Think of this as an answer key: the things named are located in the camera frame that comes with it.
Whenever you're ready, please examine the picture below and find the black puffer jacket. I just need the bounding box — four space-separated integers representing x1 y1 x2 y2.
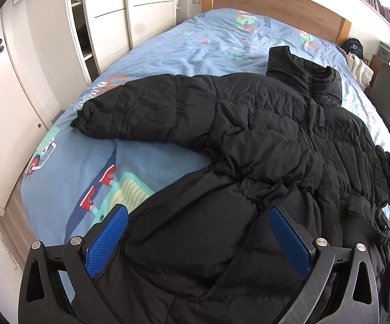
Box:
71 46 390 323

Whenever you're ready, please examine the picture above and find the blue dinosaur print bedspread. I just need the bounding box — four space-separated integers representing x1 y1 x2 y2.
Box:
19 7 390 308

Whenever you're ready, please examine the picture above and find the grey desk chair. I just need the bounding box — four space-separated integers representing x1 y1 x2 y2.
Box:
366 59 390 133

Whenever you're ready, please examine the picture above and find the cream cloth on bed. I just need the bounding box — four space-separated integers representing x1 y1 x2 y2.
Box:
346 53 374 90

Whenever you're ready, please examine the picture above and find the white slatted wardrobe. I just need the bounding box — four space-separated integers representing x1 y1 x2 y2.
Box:
66 0 177 83

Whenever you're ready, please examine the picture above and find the wooden headboard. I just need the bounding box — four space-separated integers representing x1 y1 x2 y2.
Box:
201 0 351 45

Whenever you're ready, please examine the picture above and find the white door with handle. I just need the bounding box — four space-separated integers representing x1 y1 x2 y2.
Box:
0 0 49 214

